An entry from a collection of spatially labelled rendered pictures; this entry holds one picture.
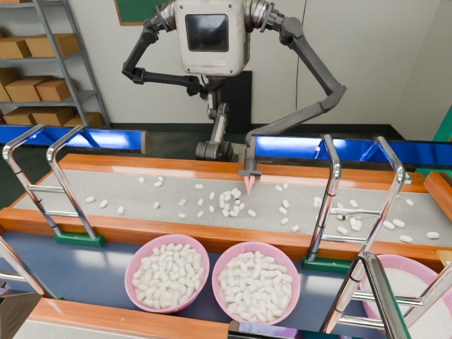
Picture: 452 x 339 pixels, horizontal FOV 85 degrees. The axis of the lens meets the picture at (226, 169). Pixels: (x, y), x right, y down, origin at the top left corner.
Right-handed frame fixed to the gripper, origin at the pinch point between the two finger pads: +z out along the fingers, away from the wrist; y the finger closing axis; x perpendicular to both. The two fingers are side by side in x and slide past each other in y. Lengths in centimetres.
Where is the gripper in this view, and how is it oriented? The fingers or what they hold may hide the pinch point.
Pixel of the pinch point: (248, 192)
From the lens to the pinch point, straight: 107.8
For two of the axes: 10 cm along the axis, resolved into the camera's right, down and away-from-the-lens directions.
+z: -0.8, 9.7, -2.2
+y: 9.9, 0.5, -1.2
